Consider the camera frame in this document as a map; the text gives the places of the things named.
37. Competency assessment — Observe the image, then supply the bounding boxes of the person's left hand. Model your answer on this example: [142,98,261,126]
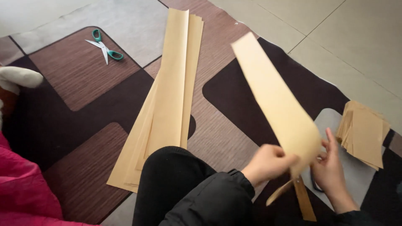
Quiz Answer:
[241,144,299,188]

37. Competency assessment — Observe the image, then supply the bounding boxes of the person's right hand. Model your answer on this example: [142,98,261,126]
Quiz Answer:
[311,127,353,202]

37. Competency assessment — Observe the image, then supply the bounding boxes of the long kraft paper strip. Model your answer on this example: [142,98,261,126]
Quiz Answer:
[231,31,323,222]

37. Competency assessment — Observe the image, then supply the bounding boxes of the stack of cut paper squares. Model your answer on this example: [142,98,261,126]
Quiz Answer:
[335,100,391,171]

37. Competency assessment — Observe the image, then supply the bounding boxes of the person's black trouser leg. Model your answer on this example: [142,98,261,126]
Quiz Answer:
[132,146,220,226]

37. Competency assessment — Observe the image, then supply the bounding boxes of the pile of kraft paper sheets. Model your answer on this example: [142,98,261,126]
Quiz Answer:
[107,8,205,193]

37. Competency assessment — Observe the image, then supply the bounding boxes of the brown patterned floor mat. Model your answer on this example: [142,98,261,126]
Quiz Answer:
[0,0,402,226]

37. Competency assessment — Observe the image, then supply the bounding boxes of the pink quilted garment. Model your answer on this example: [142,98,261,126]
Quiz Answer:
[0,130,99,226]

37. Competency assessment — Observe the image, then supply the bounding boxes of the white plush toy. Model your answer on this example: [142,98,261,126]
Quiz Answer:
[0,65,44,118]

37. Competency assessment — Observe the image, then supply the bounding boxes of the green handled scissors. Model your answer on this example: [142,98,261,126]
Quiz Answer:
[85,29,124,65]

